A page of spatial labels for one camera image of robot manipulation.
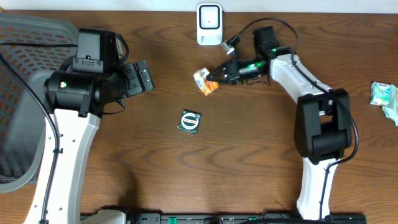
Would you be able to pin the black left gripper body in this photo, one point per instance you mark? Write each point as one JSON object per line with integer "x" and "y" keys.
{"x": 123, "y": 84}

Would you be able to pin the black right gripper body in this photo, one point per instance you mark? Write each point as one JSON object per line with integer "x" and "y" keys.
{"x": 242, "y": 68}

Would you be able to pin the orange tissue pack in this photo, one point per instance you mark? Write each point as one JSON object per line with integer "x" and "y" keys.
{"x": 206, "y": 87}

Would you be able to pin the dark green small box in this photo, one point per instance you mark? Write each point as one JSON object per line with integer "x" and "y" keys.
{"x": 189, "y": 121}

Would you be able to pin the green tissue pack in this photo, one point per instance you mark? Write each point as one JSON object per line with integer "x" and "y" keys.
{"x": 380, "y": 94}

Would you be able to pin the green wet wipes pack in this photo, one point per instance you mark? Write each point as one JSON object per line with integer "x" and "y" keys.
{"x": 390, "y": 111}

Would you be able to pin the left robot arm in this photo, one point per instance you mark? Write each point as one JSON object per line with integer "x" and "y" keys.
{"x": 75, "y": 96}

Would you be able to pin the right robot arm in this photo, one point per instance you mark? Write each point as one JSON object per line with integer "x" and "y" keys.
{"x": 322, "y": 129}

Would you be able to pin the white barcode scanner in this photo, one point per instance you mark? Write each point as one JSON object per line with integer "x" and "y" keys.
{"x": 209, "y": 24}

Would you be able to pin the grey plastic shopping basket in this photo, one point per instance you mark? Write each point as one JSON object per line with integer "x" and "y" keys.
{"x": 33, "y": 47}

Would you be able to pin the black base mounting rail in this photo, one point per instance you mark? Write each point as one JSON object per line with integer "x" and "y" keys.
{"x": 266, "y": 217}

